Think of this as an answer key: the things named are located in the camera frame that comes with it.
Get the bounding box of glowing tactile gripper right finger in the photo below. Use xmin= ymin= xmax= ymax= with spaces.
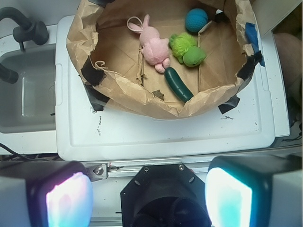
xmin=205 ymin=155 xmax=303 ymax=227

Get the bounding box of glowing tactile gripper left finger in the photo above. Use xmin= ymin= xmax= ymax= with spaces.
xmin=0 ymin=161 xmax=93 ymax=227

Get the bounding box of dark green plastic pickle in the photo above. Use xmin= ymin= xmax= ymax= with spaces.
xmin=164 ymin=67 xmax=194 ymax=103

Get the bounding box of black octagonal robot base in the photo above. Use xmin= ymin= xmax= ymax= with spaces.
xmin=120 ymin=164 xmax=212 ymax=227

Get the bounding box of white plastic tray lid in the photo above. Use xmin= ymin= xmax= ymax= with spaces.
xmin=55 ymin=16 xmax=275 ymax=161

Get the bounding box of white sink basin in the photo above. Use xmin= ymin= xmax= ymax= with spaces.
xmin=0 ymin=25 xmax=57 ymax=146

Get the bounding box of brown rock piece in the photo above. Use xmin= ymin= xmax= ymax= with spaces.
xmin=152 ymin=89 xmax=164 ymax=101

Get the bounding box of brown paper bag container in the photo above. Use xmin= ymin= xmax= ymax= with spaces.
xmin=66 ymin=0 xmax=262 ymax=120

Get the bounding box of green plush turtle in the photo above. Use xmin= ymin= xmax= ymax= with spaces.
xmin=169 ymin=33 xmax=206 ymax=67

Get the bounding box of black faucet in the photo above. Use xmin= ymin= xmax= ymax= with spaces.
xmin=0 ymin=7 xmax=49 ymax=84

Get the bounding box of pink plush bunny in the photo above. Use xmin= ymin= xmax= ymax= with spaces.
xmin=126 ymin=14 xmax=170 ymax=74

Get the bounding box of blue rubber ball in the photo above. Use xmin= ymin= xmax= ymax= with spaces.
xmin=185 ymin=9 xmax=208 ymax=33

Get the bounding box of aluminium rail with bracket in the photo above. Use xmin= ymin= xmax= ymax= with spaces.
xmin=83 ymin=160 xmax=210 ymax=182

